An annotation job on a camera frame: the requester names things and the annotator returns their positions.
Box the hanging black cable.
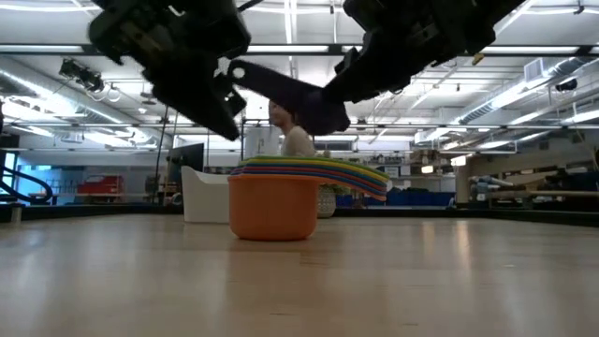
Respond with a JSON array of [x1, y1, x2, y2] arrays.
[[156, 105, 170, 202]]

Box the black ceiling track lights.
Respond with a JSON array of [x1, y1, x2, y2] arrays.
[[58, 58, 105, 94]]

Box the person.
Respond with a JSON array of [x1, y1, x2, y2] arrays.
[[269, 100, 317, 158]]

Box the white plastic basket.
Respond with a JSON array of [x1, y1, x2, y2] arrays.
[[181, 165, 231, 224]]

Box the blue measuring cup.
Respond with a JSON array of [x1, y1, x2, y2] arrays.
[[229, 168, 388, 198]]

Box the small navy measuring cup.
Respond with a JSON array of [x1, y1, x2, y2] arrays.
[[227, 59, 351, 137]]

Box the green potted succulent plant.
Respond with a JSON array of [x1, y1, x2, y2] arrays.
[[316, 149, 353, 220]]

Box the blue storage bins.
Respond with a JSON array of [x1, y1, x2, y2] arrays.
[[336, 186, 455, 208]]

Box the yellow measuring cup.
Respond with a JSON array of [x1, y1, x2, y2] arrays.
[[237, 158, 389, 186]]

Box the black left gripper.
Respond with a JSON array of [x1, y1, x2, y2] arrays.
[[139, 0, 252, 139]]

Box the curved black cable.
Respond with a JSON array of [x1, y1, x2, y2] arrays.
[[0, 166, 54, 203]]

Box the white cylindrical tank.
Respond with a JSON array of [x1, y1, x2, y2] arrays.
[[244, 126, 282, 160]]

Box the black overhead frame beam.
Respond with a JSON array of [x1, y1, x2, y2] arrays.
[[0, 43, 599, 56]]

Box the green measuring cup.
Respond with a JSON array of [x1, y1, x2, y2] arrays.
[[241, 155, 390, 183]]

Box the black tubular stand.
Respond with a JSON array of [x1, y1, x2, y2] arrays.
[[241, 117, 315, 163]]

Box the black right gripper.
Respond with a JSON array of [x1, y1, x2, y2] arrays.
[[324, 0, 496, 104]]

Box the orange measuring cup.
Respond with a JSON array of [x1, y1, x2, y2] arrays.
[[227, 173, 388, 242]]

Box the red tool cabinet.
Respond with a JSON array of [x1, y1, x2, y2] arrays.
[[77, 175, 124, 196]]

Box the black monitor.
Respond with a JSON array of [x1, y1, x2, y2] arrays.
[[167, 142, 205, 188]]

